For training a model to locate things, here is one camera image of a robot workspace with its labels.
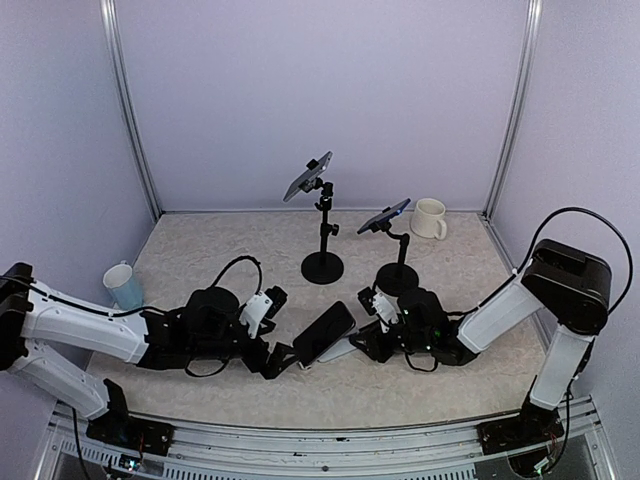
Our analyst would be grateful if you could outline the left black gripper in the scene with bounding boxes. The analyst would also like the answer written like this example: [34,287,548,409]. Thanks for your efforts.
[190,320,303,379]

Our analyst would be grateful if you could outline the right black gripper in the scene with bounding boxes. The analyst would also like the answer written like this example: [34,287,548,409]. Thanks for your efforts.
[350,318,434,363]

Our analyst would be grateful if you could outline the white folding phone stand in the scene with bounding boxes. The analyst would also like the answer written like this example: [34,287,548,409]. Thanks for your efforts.
[298,337,357,370]

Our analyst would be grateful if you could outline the black smartphone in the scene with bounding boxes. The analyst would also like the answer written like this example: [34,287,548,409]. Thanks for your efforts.
[293,301,356,368]

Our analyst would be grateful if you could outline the tall black phone stand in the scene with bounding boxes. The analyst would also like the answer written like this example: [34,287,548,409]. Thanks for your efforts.
[301,179,344,285]

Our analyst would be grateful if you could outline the grey phone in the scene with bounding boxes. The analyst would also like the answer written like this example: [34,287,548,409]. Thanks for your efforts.
[283,151,333,202]

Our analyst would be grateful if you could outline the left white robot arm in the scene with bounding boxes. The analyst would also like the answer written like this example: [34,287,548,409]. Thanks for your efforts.
[1,262,297,445]

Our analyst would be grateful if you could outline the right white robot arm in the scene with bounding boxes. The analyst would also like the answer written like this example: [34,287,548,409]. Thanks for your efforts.
[349,239,612,444]

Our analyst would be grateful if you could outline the short black phone stand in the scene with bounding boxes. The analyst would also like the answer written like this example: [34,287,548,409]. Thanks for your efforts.
[374,222,419,297]

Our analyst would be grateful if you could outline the blue phone on short stand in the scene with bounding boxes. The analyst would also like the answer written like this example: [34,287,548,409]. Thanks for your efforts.
[357,198,411,235]

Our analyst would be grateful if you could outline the cream ceramic mug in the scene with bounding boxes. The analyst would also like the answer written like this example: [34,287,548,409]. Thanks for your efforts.
[410,198,447,240]

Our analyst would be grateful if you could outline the blue and white cup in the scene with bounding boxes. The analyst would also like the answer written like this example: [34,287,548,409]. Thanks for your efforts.
[102,261,145,310]

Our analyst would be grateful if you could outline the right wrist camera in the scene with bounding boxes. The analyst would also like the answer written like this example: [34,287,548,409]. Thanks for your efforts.
[357,287,398,333]

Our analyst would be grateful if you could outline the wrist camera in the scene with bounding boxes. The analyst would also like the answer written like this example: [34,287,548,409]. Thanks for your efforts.
[239,286,288,339]
[357,287,398,333]

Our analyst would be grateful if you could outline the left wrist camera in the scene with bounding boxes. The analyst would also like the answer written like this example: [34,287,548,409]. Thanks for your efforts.
[239,286,288,339]

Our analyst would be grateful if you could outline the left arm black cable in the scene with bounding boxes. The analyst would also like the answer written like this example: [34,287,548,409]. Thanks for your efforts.
[184,255,266,379]

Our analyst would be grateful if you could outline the aluminium front rail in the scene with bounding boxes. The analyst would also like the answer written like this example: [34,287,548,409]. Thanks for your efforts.
[34,397,622,479]

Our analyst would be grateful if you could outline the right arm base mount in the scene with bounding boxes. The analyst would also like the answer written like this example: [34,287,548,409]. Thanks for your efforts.
[477,411,565,455]

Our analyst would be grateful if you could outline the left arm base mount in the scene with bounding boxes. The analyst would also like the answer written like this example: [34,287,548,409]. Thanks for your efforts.
[86,417,175,457]

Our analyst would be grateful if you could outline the right aluminium corner post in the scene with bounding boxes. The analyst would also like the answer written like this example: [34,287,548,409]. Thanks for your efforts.
[482,0,543,222]

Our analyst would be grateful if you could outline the aluminium corner post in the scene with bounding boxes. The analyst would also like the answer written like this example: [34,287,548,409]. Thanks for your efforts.
[482,0,543,222]
[100,0,163,223]

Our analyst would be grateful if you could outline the left aluminium corner post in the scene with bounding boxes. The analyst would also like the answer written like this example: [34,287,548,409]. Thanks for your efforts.
[100,0,163,223]

